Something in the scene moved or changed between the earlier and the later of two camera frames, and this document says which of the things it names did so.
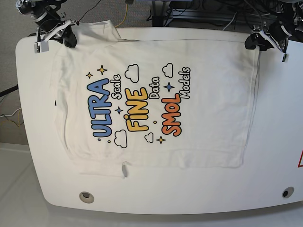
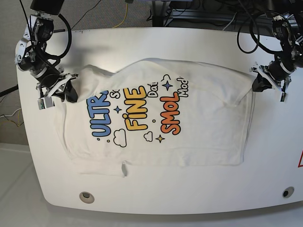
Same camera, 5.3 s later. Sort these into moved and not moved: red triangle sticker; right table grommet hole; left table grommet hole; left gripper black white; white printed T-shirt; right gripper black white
Moved: white printed T-shirt; right gripper black white; left gripper black white
Not moved: right table grommet hole; left table grommet hole; red triangle sticker
